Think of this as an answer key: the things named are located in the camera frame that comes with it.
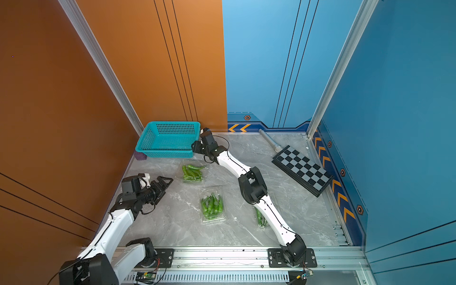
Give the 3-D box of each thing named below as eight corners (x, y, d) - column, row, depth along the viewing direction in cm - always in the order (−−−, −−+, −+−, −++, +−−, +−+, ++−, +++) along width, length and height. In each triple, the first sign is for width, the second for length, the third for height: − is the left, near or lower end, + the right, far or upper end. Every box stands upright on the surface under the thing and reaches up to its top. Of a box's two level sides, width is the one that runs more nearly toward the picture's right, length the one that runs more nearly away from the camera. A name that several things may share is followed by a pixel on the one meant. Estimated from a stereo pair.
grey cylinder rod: (277, 152, 112) (278, 149, 109) (257, 133, 123) (258, 130, 121) (280, 151, 113) (281, 147, 111) (261, 131, 124) (261, 128, 122)
